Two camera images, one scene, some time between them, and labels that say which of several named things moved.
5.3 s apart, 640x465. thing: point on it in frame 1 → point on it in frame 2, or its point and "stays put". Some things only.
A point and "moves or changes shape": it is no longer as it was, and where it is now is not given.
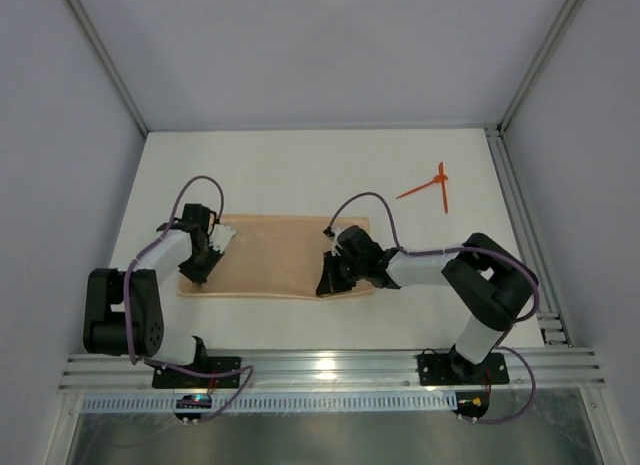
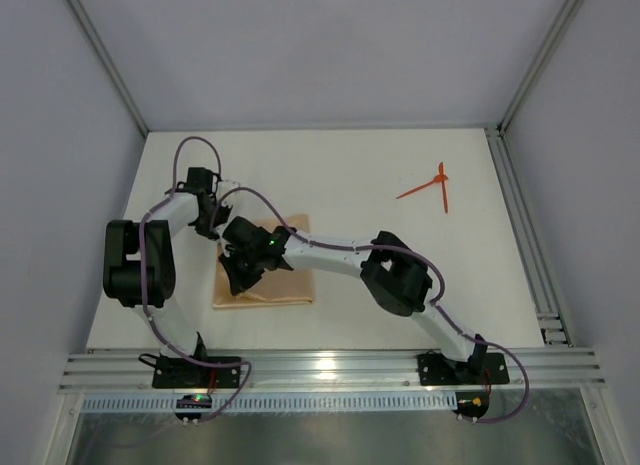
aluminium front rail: x=334 y=372 stays put
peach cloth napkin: x=273 y=255 moves or changes shape
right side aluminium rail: x=551 y=322 stays put
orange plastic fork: x=436 y=179 stays put
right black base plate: x=454 y=369 stays put
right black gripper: x=334 y=271 → x=240 y=260
